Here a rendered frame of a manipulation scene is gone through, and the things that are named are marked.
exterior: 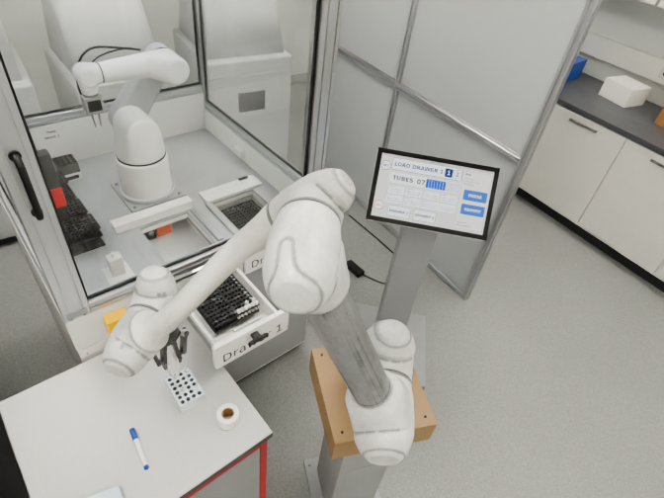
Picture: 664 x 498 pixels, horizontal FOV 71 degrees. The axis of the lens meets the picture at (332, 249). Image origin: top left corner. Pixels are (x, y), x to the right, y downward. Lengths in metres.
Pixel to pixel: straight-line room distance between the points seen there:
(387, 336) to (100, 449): 0.90
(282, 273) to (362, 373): 0.39
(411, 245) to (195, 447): 1.27
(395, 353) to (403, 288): 1.11
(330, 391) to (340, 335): 0.57
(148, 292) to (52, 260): 0.34
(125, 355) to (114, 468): 0.48
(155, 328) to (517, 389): 2.15
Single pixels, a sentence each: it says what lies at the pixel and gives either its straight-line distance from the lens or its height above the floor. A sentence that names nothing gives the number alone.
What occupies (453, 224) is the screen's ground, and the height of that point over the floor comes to 0.99.
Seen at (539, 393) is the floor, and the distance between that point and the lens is 2.92.
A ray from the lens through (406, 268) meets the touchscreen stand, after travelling 2.31.
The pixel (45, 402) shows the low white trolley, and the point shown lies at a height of 0.76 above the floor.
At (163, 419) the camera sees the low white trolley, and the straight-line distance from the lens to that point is 1.63.
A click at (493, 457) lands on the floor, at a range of 2.60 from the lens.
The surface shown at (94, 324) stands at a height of 0.89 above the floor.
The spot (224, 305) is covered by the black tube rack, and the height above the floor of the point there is 0.87.
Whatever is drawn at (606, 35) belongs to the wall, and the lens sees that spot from 4.59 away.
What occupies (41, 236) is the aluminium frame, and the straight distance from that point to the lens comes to 1.46.
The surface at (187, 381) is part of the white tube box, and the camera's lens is 1.65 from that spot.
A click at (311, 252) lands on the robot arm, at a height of 1.63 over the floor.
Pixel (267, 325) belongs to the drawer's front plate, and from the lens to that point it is 1.61.
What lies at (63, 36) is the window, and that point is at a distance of 1.27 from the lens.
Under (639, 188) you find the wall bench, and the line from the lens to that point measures 3.80.
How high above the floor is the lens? 2.17
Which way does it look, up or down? 42 degrees down
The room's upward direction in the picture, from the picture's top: 8 degrees clockwise
